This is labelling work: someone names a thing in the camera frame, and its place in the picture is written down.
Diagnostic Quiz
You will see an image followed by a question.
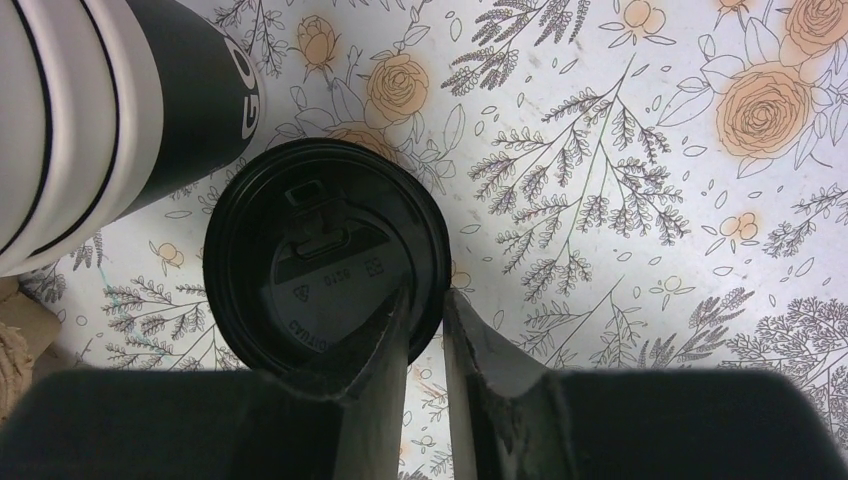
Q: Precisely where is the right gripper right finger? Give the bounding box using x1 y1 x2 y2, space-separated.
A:
443 290 847 479

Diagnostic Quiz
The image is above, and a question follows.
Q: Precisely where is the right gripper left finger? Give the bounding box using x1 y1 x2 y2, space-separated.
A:
1 288 408 479

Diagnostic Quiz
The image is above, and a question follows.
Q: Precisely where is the black plastic cup lid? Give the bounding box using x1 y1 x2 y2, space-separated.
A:
203 138 452 372

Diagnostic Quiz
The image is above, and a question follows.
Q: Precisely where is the cardboard cup carrier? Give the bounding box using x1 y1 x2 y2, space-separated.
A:
1 276 61 423

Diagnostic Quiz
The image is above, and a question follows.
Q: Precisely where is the stack of paper cups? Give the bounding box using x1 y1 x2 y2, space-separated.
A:
1 1 264 276

